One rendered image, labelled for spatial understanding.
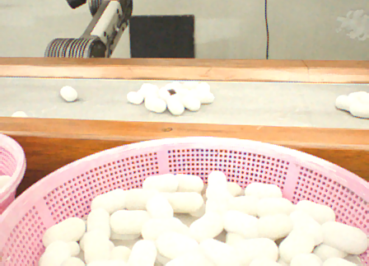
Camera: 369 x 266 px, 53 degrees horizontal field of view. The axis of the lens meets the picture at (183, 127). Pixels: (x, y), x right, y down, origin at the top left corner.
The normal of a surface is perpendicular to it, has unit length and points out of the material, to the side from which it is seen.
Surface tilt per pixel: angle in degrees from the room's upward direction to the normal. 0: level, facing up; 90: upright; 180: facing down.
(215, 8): 90
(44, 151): 90
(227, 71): 45
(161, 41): 86
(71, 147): 90
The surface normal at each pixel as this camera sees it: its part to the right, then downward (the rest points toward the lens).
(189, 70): -0.11, -0.42
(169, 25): -0.06, 0.29
